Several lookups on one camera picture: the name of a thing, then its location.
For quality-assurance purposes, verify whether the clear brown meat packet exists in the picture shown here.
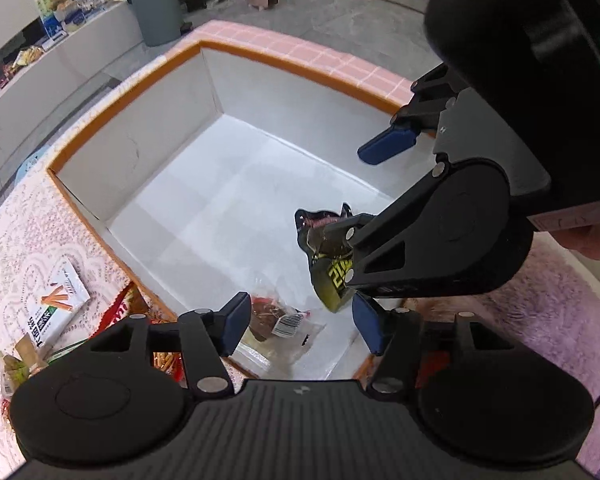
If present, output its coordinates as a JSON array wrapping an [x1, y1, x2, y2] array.
[[227, 290, 326, 380]]

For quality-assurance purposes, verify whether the dark black yellow snack packet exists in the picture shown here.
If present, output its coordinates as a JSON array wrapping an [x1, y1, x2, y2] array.
[[294, 203, 353, 312]]

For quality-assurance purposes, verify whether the white latiao snack packet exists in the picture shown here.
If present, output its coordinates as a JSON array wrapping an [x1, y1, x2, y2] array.
[[26, 257, 91, 356]]

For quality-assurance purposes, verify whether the orange stick snack bag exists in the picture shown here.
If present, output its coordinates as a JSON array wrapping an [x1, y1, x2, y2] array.
[[92, 282, 184, 382]]

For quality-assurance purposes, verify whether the green raisin snack packet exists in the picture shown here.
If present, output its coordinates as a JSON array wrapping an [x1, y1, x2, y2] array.
[[0, 335, 47, 400]]

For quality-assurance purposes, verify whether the person right hand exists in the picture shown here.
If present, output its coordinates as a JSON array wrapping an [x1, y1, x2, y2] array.
[[528, 200, 600, 260]]

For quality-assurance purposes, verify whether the purple fuzzy sleeve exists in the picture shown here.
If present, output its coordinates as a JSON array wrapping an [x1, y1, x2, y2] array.
[[414, 233, 600, 479]]

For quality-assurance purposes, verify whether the orange cardboard box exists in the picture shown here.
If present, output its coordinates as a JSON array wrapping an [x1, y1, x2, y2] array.
[[50, 40, 434, 380]]

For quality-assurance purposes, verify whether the pink lace tablecloth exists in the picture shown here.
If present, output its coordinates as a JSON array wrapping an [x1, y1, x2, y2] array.
[[0, 20, 412, 479]]

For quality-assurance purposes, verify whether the blue plastic stool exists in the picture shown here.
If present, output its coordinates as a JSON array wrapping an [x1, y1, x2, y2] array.
[[14, 145, 48, 184]]

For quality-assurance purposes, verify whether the grey tv console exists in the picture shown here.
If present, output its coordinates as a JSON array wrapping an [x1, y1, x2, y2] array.
[[0, 3, 142, 192]]

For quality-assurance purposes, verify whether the grey trash bin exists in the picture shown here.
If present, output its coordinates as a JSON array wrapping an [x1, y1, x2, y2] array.
[[130, 0, 183, 47]]

